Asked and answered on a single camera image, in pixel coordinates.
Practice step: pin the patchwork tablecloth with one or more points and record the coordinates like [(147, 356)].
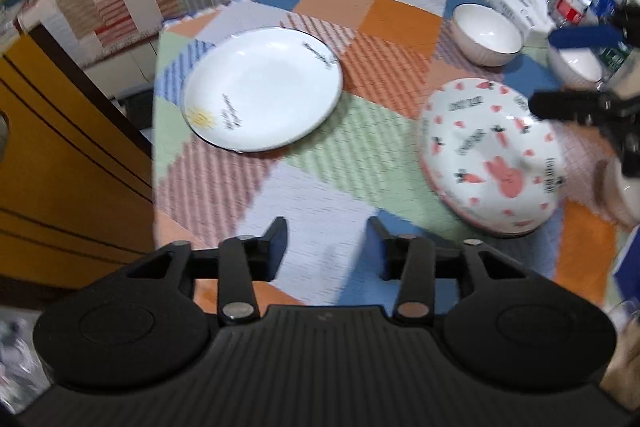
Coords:
[(350, 132)]

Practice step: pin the yellow wooden cabinet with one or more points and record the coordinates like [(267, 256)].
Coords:
[(60, 157)]

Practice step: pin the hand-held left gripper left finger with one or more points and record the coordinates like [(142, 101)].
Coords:
[(275, 249)]

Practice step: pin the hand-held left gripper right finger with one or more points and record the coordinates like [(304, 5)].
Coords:
[(384, 254)]

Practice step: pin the white tissue pack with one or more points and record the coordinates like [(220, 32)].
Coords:
[(522, 9)]

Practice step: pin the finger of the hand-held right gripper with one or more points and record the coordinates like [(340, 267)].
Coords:
[(560, 106), (580, 37)]

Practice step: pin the white ribbed bowl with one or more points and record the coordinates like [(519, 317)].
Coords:
[(487, 34), (580, 67), (622, 194)]

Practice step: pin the white plate with sun print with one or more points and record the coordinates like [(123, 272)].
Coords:
[(260, 92)]

